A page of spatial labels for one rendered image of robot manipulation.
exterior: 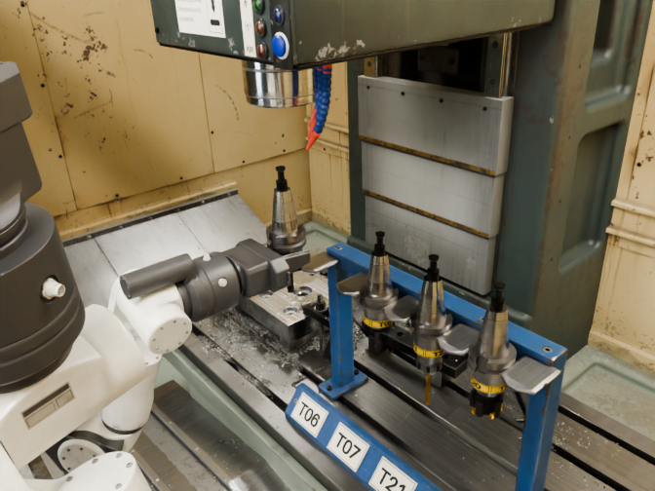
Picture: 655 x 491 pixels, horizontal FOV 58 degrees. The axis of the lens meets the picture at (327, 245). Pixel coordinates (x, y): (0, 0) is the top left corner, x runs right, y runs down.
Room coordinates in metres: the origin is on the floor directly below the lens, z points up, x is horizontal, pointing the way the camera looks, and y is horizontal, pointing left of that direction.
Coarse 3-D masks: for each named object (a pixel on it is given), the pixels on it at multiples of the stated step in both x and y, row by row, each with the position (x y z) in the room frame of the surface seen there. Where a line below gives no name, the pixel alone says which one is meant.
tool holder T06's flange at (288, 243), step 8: (272, 232) 0.84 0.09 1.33; (296, 232) 0.83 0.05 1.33; (304, 232) 0.84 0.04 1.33; (272, 240) 0.84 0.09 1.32; (280, 240) 0.82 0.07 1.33; (288, 240) 0.82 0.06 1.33; (296, 240) 0.82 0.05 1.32; (304, 240) 0.84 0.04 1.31; (280, 248) 0.82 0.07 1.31; (288, 248) 0.82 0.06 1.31; (296, 248) 0.82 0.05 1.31
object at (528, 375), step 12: (528, 360) 0.64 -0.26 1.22; (540, 360) 0.64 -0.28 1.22; (504, 372) 0.62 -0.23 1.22; (516, 372) 0.62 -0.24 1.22; (528, 372) 0.61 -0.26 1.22; (540, 372) 0.61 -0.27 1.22; (552, 372) 0.61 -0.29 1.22; (516, 384) 0.59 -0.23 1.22; (528, 384) 0.59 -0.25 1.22; (540, 384) 0.59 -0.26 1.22
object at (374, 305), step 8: (360, 288) 0.83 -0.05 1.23; (360, 296) 0.82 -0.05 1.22; (368, 296) 0.81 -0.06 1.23; (392, 296) 0.80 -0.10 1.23; (360, 304) 0.82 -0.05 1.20; (368, 304) 0.81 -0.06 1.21; (376, 304) 0.79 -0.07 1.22; (384, 304) 0.79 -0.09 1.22; (368, 312) 0.80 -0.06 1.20; (376, 312) 0.79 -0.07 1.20
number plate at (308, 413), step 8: (304, 400) 0.89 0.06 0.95; (312, 400) 0.88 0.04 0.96; (296, 408) 0.88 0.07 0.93; (304, 408) 0.88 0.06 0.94; (312, 408) 0.87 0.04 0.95; (320, 408) 0.86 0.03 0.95; (296, 416) 0.87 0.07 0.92; (304, 416) 0.86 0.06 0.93; (312, 416) 0.85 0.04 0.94; (320, 416) 0.85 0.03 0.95; (304, 424) 0.85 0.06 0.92; (312, 424) 0.84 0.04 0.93; (320, 424) 0.83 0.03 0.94; (312, 432) 0.83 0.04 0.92
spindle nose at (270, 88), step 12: (252, 72) 1.16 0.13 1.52; (264, 72) 1.15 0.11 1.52; (276, 72) 1.14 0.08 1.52; (288, 72) 1.15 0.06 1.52; (300, 72) 1.15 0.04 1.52; (312, 72) 1.17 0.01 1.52; (252, 84) 1.16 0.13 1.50; (264, 84) 1.15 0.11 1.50; (276, 84) 1.14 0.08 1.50; (288, 84) 1.14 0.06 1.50; (300, 84) 1.15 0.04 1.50; (312, 84) 1.17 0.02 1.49; (252, 96) 1.17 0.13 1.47; (264, 96) 1.15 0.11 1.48; (276, 96) 1.14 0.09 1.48; (288, 96) 1.14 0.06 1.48; (300, 96) 1.15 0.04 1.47; (312, 96) 1.17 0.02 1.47
